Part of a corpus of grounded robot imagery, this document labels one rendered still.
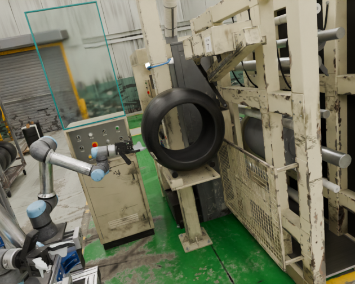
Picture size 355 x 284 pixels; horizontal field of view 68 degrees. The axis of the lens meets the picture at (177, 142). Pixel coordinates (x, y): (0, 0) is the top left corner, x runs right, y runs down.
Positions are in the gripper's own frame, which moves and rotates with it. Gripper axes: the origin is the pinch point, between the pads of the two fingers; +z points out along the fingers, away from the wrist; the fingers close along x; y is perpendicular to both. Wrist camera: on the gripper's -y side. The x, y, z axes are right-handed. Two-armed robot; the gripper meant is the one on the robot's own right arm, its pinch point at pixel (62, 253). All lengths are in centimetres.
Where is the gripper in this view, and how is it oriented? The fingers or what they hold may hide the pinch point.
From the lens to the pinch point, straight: 113.2
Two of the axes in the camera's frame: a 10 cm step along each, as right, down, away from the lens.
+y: 1.6, 9.7, 1.6
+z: 9.6, -1.2, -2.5
